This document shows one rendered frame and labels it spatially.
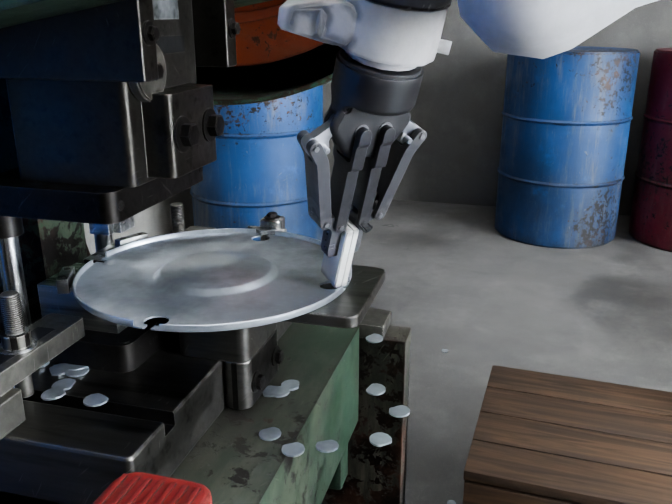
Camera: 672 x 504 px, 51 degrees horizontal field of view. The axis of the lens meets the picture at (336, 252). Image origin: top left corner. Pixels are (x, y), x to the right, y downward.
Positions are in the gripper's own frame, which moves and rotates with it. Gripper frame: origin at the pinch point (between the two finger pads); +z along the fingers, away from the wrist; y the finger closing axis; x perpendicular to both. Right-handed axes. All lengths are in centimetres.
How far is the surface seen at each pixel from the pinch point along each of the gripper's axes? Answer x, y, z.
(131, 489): -18.7, -26.9, -0.1
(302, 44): 37.2, 14.8, -6.6
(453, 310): 89, 128, 117
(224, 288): 3.2, -10.6, 4.5
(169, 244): 19.9, -10.0, 10.8
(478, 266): 118, 169, 127
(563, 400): 3, 63, 51
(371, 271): 0.8, 5.6, 4.5
